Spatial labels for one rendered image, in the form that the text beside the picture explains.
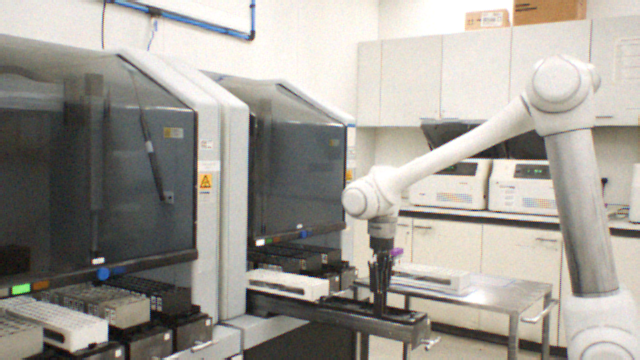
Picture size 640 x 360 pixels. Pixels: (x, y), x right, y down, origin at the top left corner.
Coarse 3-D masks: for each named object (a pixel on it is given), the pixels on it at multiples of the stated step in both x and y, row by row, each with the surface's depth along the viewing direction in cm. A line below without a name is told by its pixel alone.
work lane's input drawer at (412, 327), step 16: (256, 304) 189; (272, 304) 185; (288, 304) 182; (304, 304) 179; (320, 304) 176; (336, 304) 181; (352, 304) 181; (368, 304) 179; (320, 320) 175; (336, 320) 172; (352, 320) 169; (368, 320) 166; (384, 320) 164; (400, 320) 161; (416, 320) 162; (384, 336) 163; (400, 336) 160; (416, 336) 161
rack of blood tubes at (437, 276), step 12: (408, 264) 208; (396, 276) 205; (408, 276) 205; (420, 276) 206; (432, 276) 206; (444, 276) 192; (456, 276) 190; (468, 276) 196; (432, 288) 195; (444, 288) 193; (456, 288) 190; (468, 288) 196
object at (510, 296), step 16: (400, 288) 197; (416, 288) 197; (480, 288) 199; (496, 288) 200; (512, 288) 200; (528, 288) 201; (544, 288) 202; (464, 304) 182; (480, 304) 179; (496, 304) 179; (512, 304) 179; (528, 304) 182; (544, 304) 209; (512, 320) 174; (528, 320) 177; (544, 320) 209; (352, 336) 208; (512, 336) 174; (544, 336) 209; (352, 352) 208; (512, 352) 174; (544, 352) 209
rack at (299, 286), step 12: (252, 276) 192; (264, 276) 191; (276, 276) 191; (288, 276) 191; (300, 276) 193; (252, 288) 192; (264, 288) 190; (276, 288) 196; (288, 288) 196; (300, 288) 193; (312, 288) 179; (324, 288) 184; (312, 300) 179
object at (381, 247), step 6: (372, 240) 166; (378, 240) 165; (384, 240) 164; (390, 240) 165; (372, 246) 166; (378, 246) 165; (384, 246) 164; (390, 246) 165; (378, 252) 165; (384, 252) 167; (378, 258) 165; (378, 264) 166
